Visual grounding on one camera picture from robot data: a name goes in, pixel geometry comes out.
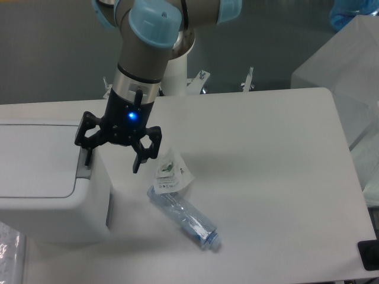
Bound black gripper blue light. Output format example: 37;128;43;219
74;90;162;173

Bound black device at table edge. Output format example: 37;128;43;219
358;240;378;271

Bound clear plastic sheet bottom left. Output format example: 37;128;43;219
1;223;26;283

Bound clear crushed plastic bottle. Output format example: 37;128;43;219
147;187;221;251

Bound translucent plastic storage box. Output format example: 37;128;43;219
291;15;378;208

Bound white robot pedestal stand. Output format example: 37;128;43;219
102;38;255;99

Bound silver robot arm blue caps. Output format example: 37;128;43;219
75;1;242;172

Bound white plastic wrapper green print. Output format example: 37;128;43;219
153;147;195;195

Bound white push-lid trash can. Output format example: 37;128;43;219
1;118;113;243

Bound blue plastic bag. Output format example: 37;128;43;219
329;0;378;31

